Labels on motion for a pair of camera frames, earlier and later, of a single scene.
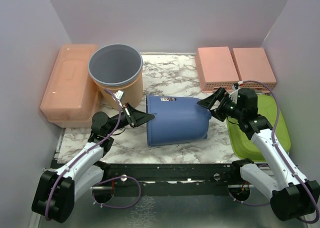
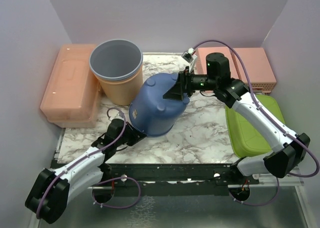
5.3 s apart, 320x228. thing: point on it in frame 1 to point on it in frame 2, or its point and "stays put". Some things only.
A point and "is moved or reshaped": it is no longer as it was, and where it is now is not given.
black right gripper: [209, 102] to [183, 84]
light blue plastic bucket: [115, 65] is moved or reshaped
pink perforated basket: [252, 64] stays put
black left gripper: [138, 117] to [136, 135]
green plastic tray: [244, 146] stays put
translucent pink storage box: [71, 97] stays put
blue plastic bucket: [178, 119] to [151, 114]
